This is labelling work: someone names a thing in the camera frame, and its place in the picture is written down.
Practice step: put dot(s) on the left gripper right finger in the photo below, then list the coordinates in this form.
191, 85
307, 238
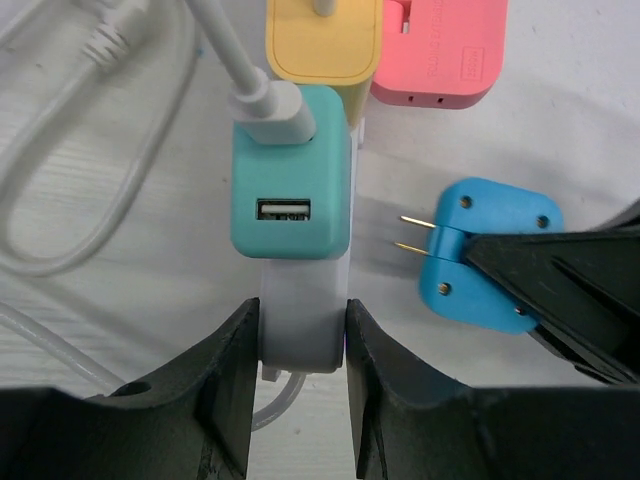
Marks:
411, 421

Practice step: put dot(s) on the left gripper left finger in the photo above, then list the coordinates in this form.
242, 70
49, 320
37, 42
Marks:
189, 419

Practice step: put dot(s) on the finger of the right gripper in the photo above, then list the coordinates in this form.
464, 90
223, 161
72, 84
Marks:
583, 288

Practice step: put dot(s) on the blue plug adapter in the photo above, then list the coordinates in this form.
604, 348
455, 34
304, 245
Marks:
477, 227

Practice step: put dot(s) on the pink plug adapter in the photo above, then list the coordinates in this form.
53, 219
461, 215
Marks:
444, 54

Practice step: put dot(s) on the teal USB charger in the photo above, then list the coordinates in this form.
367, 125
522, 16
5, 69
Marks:
290, 185

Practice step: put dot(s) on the yellow USB charger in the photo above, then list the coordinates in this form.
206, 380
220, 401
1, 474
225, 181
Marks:
332, 43

